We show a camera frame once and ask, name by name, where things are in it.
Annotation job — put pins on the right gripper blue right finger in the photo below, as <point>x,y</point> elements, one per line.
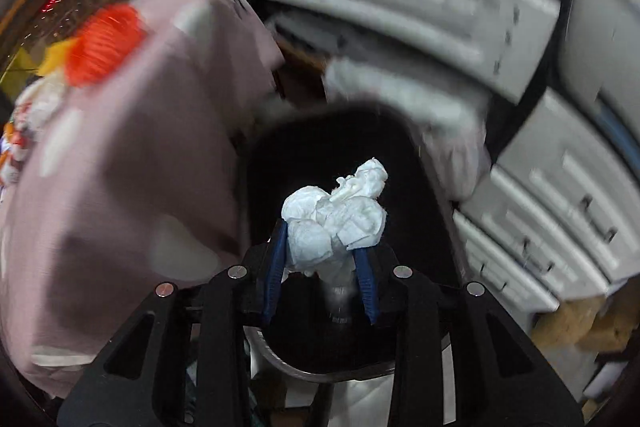
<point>368,285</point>

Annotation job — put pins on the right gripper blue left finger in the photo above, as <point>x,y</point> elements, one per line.
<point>275,262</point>

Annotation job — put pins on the white tissue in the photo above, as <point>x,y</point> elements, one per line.
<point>324,228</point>

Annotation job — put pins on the orange foam fruit net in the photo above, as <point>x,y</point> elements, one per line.
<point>103,44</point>

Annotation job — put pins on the white red printed plastic bag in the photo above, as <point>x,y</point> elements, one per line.
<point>33,109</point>

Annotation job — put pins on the black trash bin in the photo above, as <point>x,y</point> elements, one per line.
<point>320,331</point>

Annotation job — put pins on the pink polka dot tablecloth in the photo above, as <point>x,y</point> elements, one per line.
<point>131,184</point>

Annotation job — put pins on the white fluffy rug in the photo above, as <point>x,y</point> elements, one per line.
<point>448,114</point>

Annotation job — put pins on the white drawer cabinet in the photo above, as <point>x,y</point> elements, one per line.
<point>556,218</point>

